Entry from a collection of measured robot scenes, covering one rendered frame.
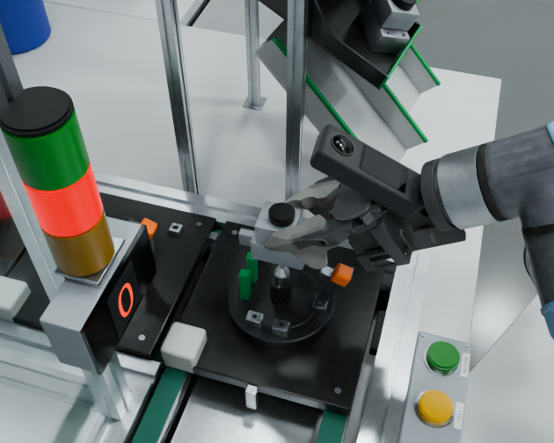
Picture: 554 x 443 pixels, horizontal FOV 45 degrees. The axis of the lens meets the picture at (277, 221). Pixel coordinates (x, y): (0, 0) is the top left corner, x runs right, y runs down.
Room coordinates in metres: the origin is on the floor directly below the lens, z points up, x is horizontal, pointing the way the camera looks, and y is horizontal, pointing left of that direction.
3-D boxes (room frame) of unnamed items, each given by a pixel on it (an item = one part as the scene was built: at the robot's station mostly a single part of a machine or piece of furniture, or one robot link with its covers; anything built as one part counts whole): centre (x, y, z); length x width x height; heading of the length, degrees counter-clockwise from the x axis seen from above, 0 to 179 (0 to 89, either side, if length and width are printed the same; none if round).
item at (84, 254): (0.35, 0.16, 1.28); 0.05 x 0.05 x 0.05
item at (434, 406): (0.35, -0.19, 0.96); 0.04 x 0.04 x 0.02
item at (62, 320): (0.35, 0.16, 1.29); 0.12 x 0.05 x 0.25; 163
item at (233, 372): (0.50, -0.01, 0.96); 0.24 x 0.24 x 0.02; 73
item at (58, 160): (0.35, 0.16, 1.38); 0.05 x 0.05 x 0.05
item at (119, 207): (0.57, 0.24, 1.01); 0.24 x 0.24 x 0.13; 73
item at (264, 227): (0.50, 0.00, 1.12); 0.08 x 0.04 x 0.07; 73
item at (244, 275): (0.50, 0.04, 1.01); 0.01 x 0.01 x 0.05; 73
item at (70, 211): (0.35, 0.16, 1.33); 0.05 x 0.05 x 0.05
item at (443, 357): (0.42, -0.21, 0.96); 0.04 x 0.04 x 0.02
